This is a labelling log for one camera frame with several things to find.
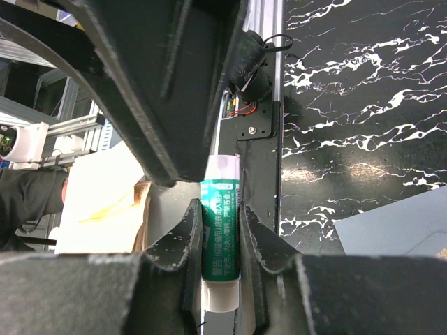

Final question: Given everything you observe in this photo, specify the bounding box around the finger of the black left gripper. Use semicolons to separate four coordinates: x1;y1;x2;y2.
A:
1;1;244;187

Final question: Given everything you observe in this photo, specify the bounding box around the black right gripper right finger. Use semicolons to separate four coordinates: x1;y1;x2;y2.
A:
237;204;446;334

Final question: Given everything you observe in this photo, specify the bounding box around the white green glue stick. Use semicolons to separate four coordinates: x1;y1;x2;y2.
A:
200;155;240;313

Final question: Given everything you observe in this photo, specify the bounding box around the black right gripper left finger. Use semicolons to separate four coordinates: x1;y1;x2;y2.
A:
1;199;202;334

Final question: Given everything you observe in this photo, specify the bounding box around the grey paper envelope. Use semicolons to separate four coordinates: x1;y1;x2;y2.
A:
335;186;446;259

